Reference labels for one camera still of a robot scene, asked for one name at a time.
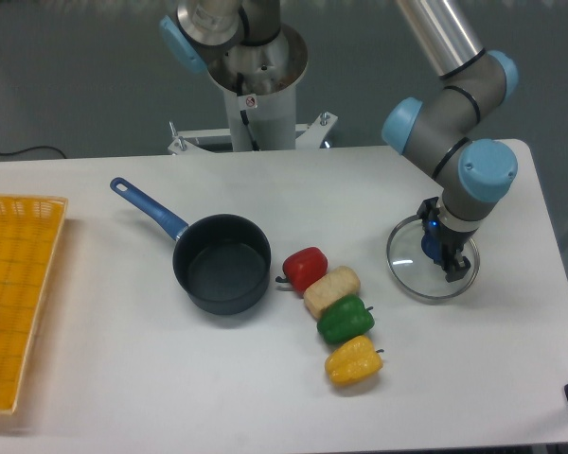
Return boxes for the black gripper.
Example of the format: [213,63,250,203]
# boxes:
[417,197,475,283]

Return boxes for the glass lid blue knob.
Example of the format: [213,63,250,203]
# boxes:
[386,216,480,304]

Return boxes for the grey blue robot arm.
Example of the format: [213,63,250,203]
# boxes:
[159,1,518,282]

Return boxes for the green bell pepper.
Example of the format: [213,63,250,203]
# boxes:
[316,295,375,345]

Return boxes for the beige bread loaf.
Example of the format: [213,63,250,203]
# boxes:
[303,266,361,320]

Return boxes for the yellow bell pepper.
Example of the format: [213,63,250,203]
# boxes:
[325,335,383,387]

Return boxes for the red bell pepper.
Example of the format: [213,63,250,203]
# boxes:
[275,247,328,294]

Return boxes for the yellow woven basket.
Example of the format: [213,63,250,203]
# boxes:
[0,194,68,414]

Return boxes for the dark saucepan blue handle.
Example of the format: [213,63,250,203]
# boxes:
[110,177,272,315]

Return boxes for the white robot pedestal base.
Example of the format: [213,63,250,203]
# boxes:
[168,23,337,156]

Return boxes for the black cable on pedestal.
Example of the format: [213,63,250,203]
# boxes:
[236,73,261,152]

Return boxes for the black cable on floor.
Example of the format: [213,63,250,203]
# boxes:
[0,145,68,160]

